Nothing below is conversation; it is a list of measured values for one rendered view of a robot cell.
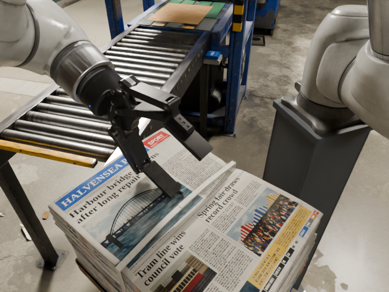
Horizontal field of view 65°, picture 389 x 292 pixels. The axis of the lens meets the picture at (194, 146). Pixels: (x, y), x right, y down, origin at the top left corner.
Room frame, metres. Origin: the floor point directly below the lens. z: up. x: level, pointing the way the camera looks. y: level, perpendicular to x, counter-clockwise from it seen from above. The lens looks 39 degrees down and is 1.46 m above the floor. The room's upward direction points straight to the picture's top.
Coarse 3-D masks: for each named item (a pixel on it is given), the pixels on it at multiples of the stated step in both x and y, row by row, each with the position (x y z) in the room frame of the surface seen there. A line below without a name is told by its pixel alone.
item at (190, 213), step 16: (208, 176) 0.40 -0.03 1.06; (224, 176) 0.40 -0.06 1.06; (208, 192) 0.36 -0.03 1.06; (160, 208) 0.33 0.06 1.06; (192, 208) 0.33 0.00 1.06; (144, 224) 0.29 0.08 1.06; (176, 224) 0.29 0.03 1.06; (128, 240) 0.26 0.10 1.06; (160, 240) 0.26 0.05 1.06; (112, 256) 0.24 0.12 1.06; (144, 256) 0.24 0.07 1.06; (112, 272) 0.23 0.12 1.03; (128, 272) 0.21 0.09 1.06; (128, 288) 0.21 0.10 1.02
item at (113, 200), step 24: (144, 144) 0.49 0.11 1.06; (168, 144) 0.49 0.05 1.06; (120, 168) 0.42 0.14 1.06; (168, 168) 0.42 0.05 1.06; (192, 168) 0.42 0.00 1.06; (72, 192) 0.36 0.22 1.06; (96, 192) 0.36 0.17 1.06; (120, 192) 0.36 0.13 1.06; (144, 192) 0.36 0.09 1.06; (72, 216) 0.31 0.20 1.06; (96, 216) 0.31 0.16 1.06; (120, 216) 0.31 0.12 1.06; (144, 216) 0.31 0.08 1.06; (72, 240) 0.32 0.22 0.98; (96, 240) 0.26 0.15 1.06; (120, 240) 0.26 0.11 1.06; (96, 264) 0.27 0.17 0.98
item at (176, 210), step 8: (232, 160) 0.44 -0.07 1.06; (224, 168) 0.42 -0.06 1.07; (216, 176) 0.39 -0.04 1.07; (208, 184) 0.37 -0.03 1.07; (192, 192) 0.35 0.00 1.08; (184, 200) 0.33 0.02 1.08; (176, 208) 0.31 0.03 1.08; (168, 216) 0.30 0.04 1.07; (160, 224) 0.28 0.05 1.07; (152, 232) 0.27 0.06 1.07; (144, 240) 0.26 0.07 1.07; (136, 248) 0.25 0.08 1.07; (128, 256) 0.24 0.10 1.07; (120, 264) 0.22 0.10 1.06
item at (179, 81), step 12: (204, 36) 1.87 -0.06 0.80; (192, 48) 1.68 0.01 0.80; (204, 48) 1.78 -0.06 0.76; (192, 60) 1.53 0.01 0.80; (180, 72) 1.38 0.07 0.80; (192, 72) 1.53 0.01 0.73; (168, 84) 1.26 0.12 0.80; (180, 84) 1.32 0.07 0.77; (180, 96) 1.32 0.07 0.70; (144, 120) 0.97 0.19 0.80; (144, 132) 0.90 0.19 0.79
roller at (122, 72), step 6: (120, 72) 1.39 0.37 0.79; (126, 72) 1.39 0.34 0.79; (132, 72) 1.38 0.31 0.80; (138, 72) 1.38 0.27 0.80; (144, 72) 1.38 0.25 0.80; (150, 72) 1.38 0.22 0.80; (150, 78) 1.35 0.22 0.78; (156, 78) 1.34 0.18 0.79; (162, 78) 1.33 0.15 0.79; (168, 78) 1.33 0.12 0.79
